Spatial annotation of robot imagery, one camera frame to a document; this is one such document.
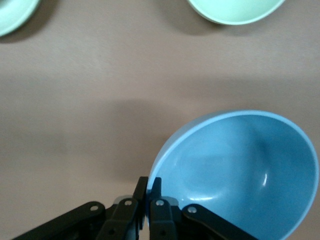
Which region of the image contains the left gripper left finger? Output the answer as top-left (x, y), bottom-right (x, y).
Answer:
top-left (12, 176), bottom-right (150, 240)

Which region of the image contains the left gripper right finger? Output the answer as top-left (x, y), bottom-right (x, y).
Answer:
top-left (149, 176), bottom-right (260, 240)

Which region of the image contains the blue bowl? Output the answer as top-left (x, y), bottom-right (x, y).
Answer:
top-left (149, 109), bottom-right (320, 240)

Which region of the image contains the green bowl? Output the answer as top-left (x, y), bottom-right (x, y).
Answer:
top-left (187, 0), bottom-right (287, 26)

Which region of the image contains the green plate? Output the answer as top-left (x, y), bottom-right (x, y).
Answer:
top-left (0, 0), bottom-right (41, 38)

